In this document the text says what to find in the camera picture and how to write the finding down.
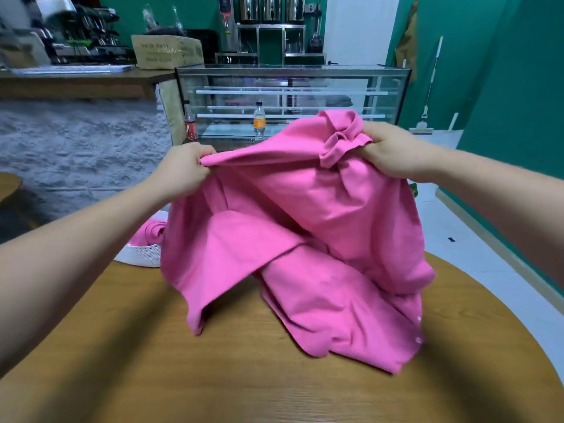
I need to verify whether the person's left hand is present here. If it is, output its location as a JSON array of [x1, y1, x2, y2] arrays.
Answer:
[[152, 142, 218, 203]]

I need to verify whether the person's right hand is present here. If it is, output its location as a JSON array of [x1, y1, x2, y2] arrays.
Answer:
[[360, 120, 437, 183]]

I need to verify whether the pink towel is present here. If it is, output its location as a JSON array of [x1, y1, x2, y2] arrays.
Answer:
[[127, 220, 167, 247]]

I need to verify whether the white woven plastic basket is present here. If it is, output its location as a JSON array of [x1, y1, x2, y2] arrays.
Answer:
[[113, 211, 169, 268]]

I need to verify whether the pile of pink cloths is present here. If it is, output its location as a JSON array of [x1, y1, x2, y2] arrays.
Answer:
[[160, 109, 437, 375]]

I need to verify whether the person's left forearm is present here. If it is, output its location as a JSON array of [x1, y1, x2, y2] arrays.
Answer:
[[0, 176, 173, 375]]

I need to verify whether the person's right forearm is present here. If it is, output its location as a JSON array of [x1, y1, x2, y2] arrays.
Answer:
[[423, 147, 564, 287]]

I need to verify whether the white mop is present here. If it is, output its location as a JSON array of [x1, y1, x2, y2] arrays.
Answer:
[[409, 35, 444, 136]]

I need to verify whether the red label cola bottle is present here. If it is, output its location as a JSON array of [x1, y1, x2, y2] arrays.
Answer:
[[184, 105, 199, 143]]

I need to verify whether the clear bottle with orange label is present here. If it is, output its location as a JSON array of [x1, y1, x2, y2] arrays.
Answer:
[[253, 102, 267, 142]]

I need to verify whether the cardboard box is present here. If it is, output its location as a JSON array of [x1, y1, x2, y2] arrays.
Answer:
[[130, 34, 206, 71]]

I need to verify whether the glass display case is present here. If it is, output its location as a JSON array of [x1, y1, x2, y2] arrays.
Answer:
[[175, 65, 412, 146]]

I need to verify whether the white door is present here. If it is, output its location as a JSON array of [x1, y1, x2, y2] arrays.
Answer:
[[324, 0, 402, 67]]

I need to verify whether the wooden bar counter top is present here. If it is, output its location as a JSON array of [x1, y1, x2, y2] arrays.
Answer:
[[0, 68, 177, 102]]

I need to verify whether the metal urn stand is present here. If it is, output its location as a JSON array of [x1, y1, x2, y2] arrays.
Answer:
[[216, 22, 327, 67]]

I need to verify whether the white flat tray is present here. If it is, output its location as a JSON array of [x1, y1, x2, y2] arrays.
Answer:
[[9, 64, 133, 76]]

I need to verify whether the tall silver dispenser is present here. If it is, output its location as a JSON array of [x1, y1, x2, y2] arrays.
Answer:
[[217, 0, 237, 53]]

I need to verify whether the silver coffee machine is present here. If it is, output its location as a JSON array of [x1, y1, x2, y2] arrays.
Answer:
[[26, 0, 133, 65]]

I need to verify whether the small round wooden side table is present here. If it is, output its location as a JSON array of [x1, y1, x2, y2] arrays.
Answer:
[[0, 172, 23, 206]]

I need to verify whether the steel drink urn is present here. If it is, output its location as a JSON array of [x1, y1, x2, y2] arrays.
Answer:
[[261, 0, 282, 23], [284, 0, 306, 23], [239, 0, 260, 23]]

